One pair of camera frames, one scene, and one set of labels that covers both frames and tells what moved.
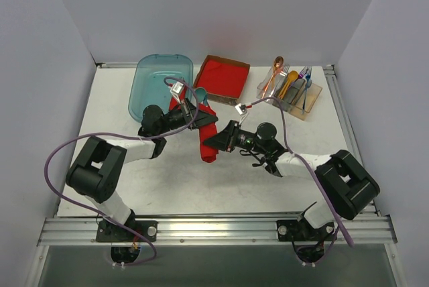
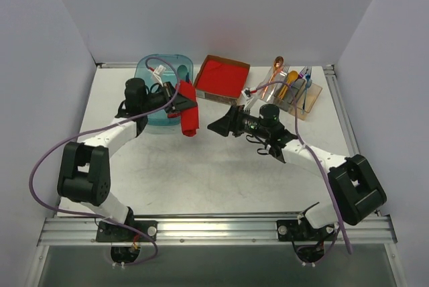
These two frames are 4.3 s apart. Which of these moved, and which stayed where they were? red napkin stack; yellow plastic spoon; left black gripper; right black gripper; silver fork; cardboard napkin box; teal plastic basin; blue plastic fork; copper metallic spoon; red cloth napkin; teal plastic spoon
Moved: red cloth napkin; teal plastic spoon; left black gripper; right black gripper
Stayed: red napkin stack; copper metallic spoon; teal plastic basin; yellow plastic spoon; cardboard napkin box; silver fork; blue plastic fork
